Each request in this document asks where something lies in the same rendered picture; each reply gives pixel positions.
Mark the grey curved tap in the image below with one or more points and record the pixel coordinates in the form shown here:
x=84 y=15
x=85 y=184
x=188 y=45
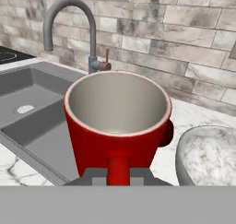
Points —
x=72 y=21

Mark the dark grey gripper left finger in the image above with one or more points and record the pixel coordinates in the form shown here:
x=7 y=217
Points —
x=93 y=177

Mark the black hob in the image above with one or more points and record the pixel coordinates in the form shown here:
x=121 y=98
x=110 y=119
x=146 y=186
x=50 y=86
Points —
x=10 y=54

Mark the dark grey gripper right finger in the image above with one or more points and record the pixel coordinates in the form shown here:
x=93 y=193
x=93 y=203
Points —
x=142 y=177

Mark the grey sink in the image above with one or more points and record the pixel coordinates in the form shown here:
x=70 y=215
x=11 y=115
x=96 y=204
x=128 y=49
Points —
x=37 y=111

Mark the marbled grey bowl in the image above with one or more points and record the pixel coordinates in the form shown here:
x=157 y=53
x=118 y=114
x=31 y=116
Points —
x=209 y=157

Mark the red mug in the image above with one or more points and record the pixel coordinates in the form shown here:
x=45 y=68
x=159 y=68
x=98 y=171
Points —
x=118 y=123

